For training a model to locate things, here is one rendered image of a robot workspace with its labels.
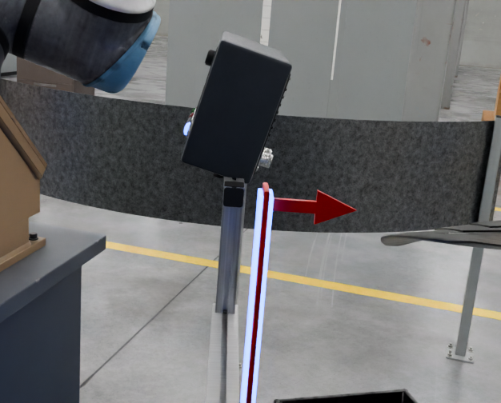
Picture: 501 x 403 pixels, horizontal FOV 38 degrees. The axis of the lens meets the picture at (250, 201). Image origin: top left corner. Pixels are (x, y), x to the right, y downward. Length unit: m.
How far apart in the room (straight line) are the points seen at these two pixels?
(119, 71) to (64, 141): 1.79
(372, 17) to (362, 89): 0.64
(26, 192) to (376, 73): 5.93
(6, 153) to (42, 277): 0.14
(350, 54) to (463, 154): 4.07
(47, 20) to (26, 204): 0.21
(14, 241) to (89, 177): 1.77
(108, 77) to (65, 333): 0.32
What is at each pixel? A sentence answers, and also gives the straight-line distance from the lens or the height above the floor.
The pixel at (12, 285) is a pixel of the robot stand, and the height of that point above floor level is 1.00.
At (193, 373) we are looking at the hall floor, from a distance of 2.68.
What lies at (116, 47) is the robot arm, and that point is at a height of 1.25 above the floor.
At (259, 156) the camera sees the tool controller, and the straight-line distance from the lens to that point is 1.07.
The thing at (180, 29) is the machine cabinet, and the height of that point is 0.97.
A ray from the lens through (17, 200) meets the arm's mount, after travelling 0.87.
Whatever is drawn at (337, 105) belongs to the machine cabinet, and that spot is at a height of 0.42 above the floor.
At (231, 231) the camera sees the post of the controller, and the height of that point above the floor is 0.99.
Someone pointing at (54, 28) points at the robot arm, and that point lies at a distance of 0.89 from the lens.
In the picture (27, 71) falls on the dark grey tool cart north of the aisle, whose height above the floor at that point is 0.45.
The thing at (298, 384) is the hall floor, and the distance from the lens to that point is 2.67.
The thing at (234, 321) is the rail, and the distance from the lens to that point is 1.07.
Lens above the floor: 1.31
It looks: 16 degrees down
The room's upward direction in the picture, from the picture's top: 5 degrees clockwise
